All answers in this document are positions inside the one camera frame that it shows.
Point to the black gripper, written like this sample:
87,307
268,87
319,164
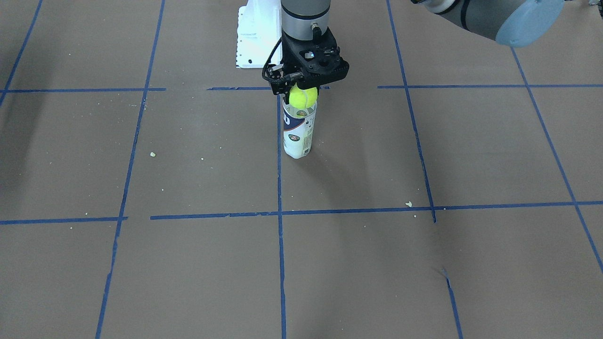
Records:
279,78

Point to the yellow tennis ball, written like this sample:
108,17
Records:
302,98

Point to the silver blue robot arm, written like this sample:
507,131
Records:
511,23

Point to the clear tennis ball can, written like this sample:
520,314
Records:
298,129

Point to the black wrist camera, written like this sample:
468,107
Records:
275,75

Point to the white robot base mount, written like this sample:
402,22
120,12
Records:
258,30

